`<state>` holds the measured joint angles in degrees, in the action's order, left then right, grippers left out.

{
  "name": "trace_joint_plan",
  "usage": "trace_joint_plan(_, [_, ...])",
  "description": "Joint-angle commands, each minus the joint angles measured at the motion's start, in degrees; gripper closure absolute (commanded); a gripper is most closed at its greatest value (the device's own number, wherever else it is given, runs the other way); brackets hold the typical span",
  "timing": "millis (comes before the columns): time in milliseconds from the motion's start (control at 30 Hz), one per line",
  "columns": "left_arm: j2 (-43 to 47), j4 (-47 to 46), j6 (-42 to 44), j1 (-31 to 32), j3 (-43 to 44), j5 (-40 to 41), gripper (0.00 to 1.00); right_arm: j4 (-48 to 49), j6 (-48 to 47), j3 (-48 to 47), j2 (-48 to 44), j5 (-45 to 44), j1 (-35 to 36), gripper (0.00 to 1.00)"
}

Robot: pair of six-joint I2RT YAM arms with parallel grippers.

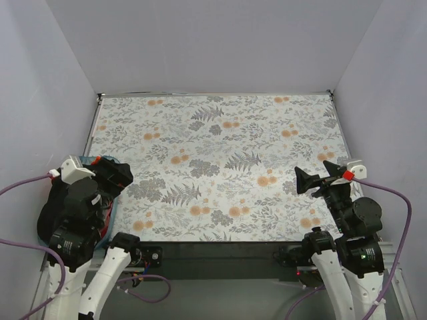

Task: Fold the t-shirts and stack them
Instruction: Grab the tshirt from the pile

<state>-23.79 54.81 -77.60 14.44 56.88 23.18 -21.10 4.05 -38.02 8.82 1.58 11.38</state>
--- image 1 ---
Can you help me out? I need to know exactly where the aluminium frame rail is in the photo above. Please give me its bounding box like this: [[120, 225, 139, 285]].
[[28, 241, 418, 320]]

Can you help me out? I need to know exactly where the teal plastic laundry basket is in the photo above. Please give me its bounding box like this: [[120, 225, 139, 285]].
[[38, 155, 123, 256]]

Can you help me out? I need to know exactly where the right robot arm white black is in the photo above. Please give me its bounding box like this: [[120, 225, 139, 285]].
[[295, 161, 386, 319]]

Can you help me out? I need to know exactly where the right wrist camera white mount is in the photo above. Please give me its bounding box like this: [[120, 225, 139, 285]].
[[332, 160, 367, 185]]

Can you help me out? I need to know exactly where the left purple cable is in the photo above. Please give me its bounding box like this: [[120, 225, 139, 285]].
[[0, 173, 173, 320]]

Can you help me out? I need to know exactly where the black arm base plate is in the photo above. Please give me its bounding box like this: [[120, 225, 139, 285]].
[[124, 241, 320, 282]]

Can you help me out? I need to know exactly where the black t shirt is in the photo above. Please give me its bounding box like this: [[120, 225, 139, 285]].
[[37, 156, 123, 244]]

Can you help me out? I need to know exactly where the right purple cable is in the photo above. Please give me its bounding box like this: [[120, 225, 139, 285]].
[[283, 176, 413, 320]]

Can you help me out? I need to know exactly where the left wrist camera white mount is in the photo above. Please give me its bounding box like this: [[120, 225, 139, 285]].
[[48, 155, 95, 185]]

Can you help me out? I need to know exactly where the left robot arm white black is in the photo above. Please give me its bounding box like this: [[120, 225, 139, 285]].
[[37, 155, 142, 319]]

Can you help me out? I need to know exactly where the purple cable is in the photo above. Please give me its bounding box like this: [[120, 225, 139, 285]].
[[0, 173, 173, 320], [283, 176, 413, 320]]

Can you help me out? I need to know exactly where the floral patterned table mat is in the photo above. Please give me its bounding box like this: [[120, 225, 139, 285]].
[[89, 94, 350, 241]]

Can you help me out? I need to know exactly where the orange t shirt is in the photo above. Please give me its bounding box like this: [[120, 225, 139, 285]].
[[100, 201, 113, 238]]

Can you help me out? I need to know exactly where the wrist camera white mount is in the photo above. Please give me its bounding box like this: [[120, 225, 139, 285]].
[[48, 155, 95, 185], [332, 160, 367, 185]]

